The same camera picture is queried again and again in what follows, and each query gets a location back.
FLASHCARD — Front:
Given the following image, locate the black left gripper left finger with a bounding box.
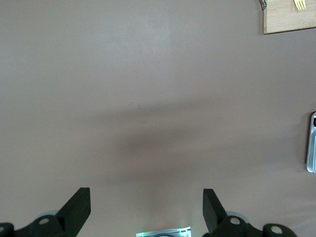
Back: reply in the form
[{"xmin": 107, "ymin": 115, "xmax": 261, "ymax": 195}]
[{"xmin": 0, "ymin": 187, "xmax": 91, "ymax": 237}]

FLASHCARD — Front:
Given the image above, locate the brown table cover sheet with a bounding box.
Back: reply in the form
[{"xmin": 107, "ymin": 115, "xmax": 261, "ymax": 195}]
[{"xmin": 0, "ymin": 0, "xmax": 316, "ymax": 237}]

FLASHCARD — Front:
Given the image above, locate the yellow plastic fork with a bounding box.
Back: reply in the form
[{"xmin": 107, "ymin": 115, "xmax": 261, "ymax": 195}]
[{"xmin": 293, "ymin": 0, "xmax": 307, "ymax": 11}]

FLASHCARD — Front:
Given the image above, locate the silver digital kitchen scale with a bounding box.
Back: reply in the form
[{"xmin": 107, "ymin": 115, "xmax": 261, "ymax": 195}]
[{"xmin": 306, "ymin": 111, "xmax": 316, "ymax": 173}]

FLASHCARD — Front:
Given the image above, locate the wooden cutting board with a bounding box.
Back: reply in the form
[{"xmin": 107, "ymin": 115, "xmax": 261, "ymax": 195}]
[{"xmin": 262, "ymin": 0, "xmax": 316, "ymax": 35}]

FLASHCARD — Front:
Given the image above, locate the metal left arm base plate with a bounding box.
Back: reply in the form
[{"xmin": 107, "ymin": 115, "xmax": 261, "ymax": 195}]
[{"xmin": 135, "ymin": 226, "xmax": 193, "ymax": 237}]

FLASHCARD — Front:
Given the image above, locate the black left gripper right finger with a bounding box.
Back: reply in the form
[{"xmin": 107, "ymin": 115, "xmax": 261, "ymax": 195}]
[{"xmin": 202, "ymin": 189, "xmax": 297, "ymax": 237}]

